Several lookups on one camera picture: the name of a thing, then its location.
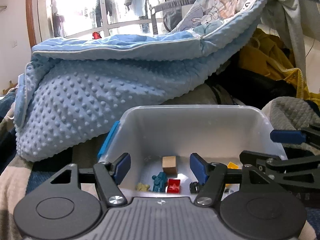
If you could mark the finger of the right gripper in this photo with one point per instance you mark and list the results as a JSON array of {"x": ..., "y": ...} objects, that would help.
[
  {"x": 308, "y": 135},
  {"x": 271, "y": 164}
]

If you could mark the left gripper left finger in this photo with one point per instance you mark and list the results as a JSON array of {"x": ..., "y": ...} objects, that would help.
[{"x": 108, "y": 176}]

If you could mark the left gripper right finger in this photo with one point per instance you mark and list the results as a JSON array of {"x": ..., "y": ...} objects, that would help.
[{"x": 211, "y": 177}]

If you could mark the yellow building block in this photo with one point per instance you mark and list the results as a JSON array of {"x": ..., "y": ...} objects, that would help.
[{"x": 234, "y": 174}]

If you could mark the beige toy vehicle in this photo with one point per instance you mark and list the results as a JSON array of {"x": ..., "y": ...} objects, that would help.
[{"x": 142, "y": 187}]

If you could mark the small red face block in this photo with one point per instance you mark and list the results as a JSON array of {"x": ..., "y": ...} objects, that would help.
[{"x": 173, "y": 186}]

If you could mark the brown wooden cube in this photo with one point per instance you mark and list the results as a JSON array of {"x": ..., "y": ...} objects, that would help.
[{"x": 169, "y": 165}]

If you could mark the teal orange toy vehicle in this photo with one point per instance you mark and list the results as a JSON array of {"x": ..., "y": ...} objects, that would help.
[{"x": 159, "y": 182}]

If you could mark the grey knitted blanket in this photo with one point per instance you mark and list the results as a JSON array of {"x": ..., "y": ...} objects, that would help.
[{"x": 290, "y": 113}]

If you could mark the white plastic storage bin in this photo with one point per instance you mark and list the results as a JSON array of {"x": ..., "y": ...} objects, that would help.
[{"x": 218, "y": 133}]

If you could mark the light blue dotted blanket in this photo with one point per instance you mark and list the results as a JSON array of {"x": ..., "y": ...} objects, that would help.
[{"x": 73, "y": 90}]

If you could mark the plaid blue white blanket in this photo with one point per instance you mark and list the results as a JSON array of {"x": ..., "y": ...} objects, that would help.
[{"x": 19, "y": 177}]

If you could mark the mustard yellow garment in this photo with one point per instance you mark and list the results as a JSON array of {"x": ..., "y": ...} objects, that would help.
[{"x": 264, "y": 55}]

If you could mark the grey white hanging garment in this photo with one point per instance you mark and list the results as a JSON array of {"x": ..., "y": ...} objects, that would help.
[{"x": 293, "y": 20}]

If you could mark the window with wooden frame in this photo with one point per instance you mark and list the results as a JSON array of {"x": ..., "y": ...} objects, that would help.
[{"x": 90, "y": 19}]

